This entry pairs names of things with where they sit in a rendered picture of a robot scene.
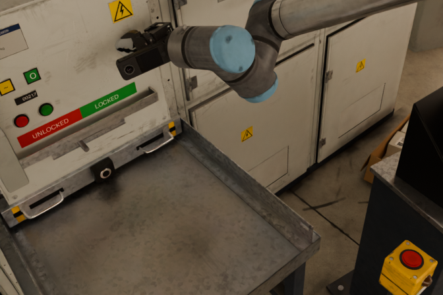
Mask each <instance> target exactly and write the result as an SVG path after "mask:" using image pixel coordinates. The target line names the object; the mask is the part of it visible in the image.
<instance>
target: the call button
mask: <svg viewBox="0 0 443 295"><path fill-rule="evenodd" d="M402 260H403V262H404V263H405V264H406V265H408V266H410V267H418V266H420V264H421V262H422V260H421V257H420V255H419V254H417V253H416V252H412V251H406V252H404V253H403V255H402Z"/></svg>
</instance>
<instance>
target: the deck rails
mask: <svg viewBox="0 0 443 295"><path fill-rule="evenodd" d="M169 110H171V109H170V108H169ZM172 111H173V110H172ZM173 112H174V111H173ZM174 113H175V112H174ZM175 114H176V115H177V113H175ZM180 121H181V128H182V132H181V133H179V134H178V135H176V136H174V138H173V139H174V140H176V141H177V142H178V143H179V144H180V145H181V146H183V147H184V148H185V149H186V150H187V151H188V152H189V153H190V154H191V155H192V156H194V157H195V158H196V159H197V160H198V161H200V162H201V163H202V164H203V165H204V166H205V167H206V168H207V169H208V170H209V171H210V172H211V173H213V174H214V175H215V176H216V177H217V178H219V179H220V180H221V181H222V182H223V183H224V184H225V185H226V186H227V187H228V188H229V189H231V190H232V191H233V192H234V193H235V194H237V195H238V196H239V197H240V198H241V199H242V200H243V201H244V202H245V203H246V204H247V205H249V206H250V207H251V208H252V209H253V210H255V211H256V212H257V213H258V214H259V215H260V216H261V217H262V218H263V219H264V220H265V221H267V222H268V223H269V224H270V225H271V226H272V227H274V228H275V229H276V230H277V231H278V232H279V233H280V234H281V235H282V236H283V237H285V238H286V239H287V240H288V241H289V242H290V243H292V244H293V245H294V246H295V247H296V248H297V249H298V250H299V251H300V252H303V251H304V250H305V249H307V248H308V247H309V246H310V245H311V244H313V241H312V234H313V226H312V225H311V224H310V223H308V222H307V221H306V220H305V219H303V218H302V216H300V215H299V214H298V213H296V212H295V211H294V210H292V208H290V207H289V206H288V205H287V204H286V203H284V202H283V201H282V200H280V199H279V198H278V197H277V196H276V195H275V194H273V193H272V192H271V191H269V189H267V188H266V187H265V186H264V185H262V184H261V183H260V182H259V181H257V179H255V178H254V177H253V176H251V175H250V174H249V173H248V172H246V170H244V169H243V168H242V167H241V166H239V165H238V164H237V163H236V162H234V160H232V159H231V158H230V157H228V156H227V155H226V154H225V153H224V152H223V151H221V150H220V149H219V148H218V147H216V146H215V145H214V144H213V143H212V142H211V141H209V140H208V139H207V138H205V137H204V136H203V135H202V134H201V133H200V132H198V131H197V130H196V129H194V128H193V127H192V126H191V125H190V124H189V123H187V122H186V121H185V120H184V119H182V118H181V117H180ZM301 222H302V223H304V224H305V225H306V226H307V227H309V229H307V228H305V227H304V226H303V225H302V224H301ZM0 223H1V225H2V227H3V229H4V230H5V232H6V234H7V236H8V238H9V240H10V241H11V244H12V245H13V248H14V249H15V251H16V253H17V255H18V257H19V258H20V260H21V262H22V264H23V266H24V268H25V270H26V272H27V273H28V276H29V277H30V279H31V281H32V283H33V285H34V286H35V288H36V290H37V292H38V294H39V295H61V293H60V291H59V289H58V288H57V286H56V285H55V283H54V281H53V279H52V278H51V276H50V274H49V272H48V271H47V269H46V268H45V265H44V264H43V262H42V260H41V259H40V257H39V255H38V253H37V251H36V250H35V248H34V247H33V245H32V243H31V241H30V239H29V238H28V236H27V234H26V233H25V231H24V229H23V227H22V225H21V224H20V223H18V224H17V225H15V226H13V227H11V228H10V227H9V226H8V224H7V222H6V221H5V219H2V218H1V216H0Z"/></svg>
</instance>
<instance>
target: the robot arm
mask: <svg viewBox="0 0 443 295"><path fill-rule="evenodd" d="M420 1H424V0H254V2H253V4H252V7H251V8H250V10H249V17H248V19H247V23H246V26H245V28H242V27H240V26H234V25H223V26H187V25H186V24H184V25H182V26H179V27H177V28H176V29H173V27H172V24H171V22H155V23H154V24H152V25H151V26H149V27H147V28H146V29H145V30H144V33H142V34H141V32H140V31H138V30H131V31H129V32H127V33H126V34H124V35H123V36H122V37H121V38H119V39H118V40H117V41H116V43H115V47H116V50H117V51H118V52H119V53H120V54H121V55H122V56H123V57H122V58H120V59H117V60H116V66H117V68H118V70H119V73H120V75H121V76H122V78H123V79H124V80H130V79H132V78H134V77H137V76H139V75H141V74H144V73H145V72H148V71H150V70H152V69H155V68H157V67H160V66H162V65H164V64H166V63H168V62H170V61H171V62H172V63H173V64H174V65H175V66H177V67H179V68H190V69H199V70H211V71H212V72H214V73H215V74H216V75H217V76H218V77H220V78H221V79H222V80H223V81H224V82H225V83H226V84H227V85H228V86H230V87H231V88H232V89H233V90H234V91H236V92H237V93H238V95H239V96H240V97H242V98H243V99H245V100H247V101H248V102H251V103H260V102H263V101H265V100H267V99H268V98H270V97H271V96H272V95H273V94H274V92H275V91H276V89H277V87H278V76H277V74H276V73H275V72H274V67H275V64H276V60H277V58H278V54H279V51H280V47H281V43H282V41H284V40H289V39H291V38H294V37H295V36H299V35H302V34H306V33H309V32H313V31H316V30H321V29H323V28H327V27H331V26H335V25H338V24H342V23H344V22H349V21H352V20H356V19H359V18H363V17H366V16H370V15H373V14H377V13H382V12H384V11H389V10H392V9H396V8H399V7H403V6H406V5H410V4H413V3H417V2H420ZM158 24H163V25H161V26H156V25H158ZM168 26H169V27H168ZM171 30H172V31H171ZM124 47H128V49H125V48H124ZM134 47H135V48H134Z"/></svg>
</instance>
